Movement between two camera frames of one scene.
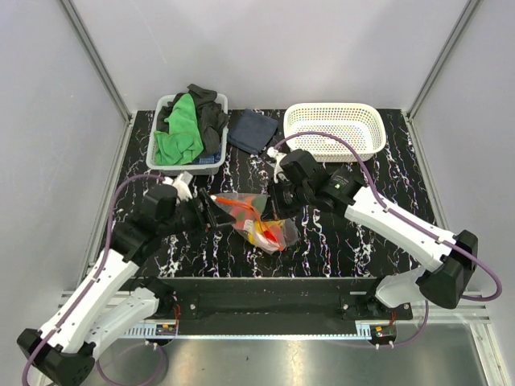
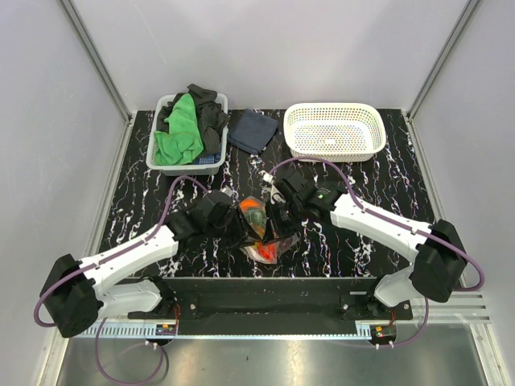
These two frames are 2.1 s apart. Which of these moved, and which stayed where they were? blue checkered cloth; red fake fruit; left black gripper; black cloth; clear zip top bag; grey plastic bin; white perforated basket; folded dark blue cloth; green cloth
Moved: clear zip top bag; left black gripper; red fake fruit
Stayed: black cloth; folded dark blue cloth; white perforated basket; blue checkered cloth; green cloth; grey plastic bin
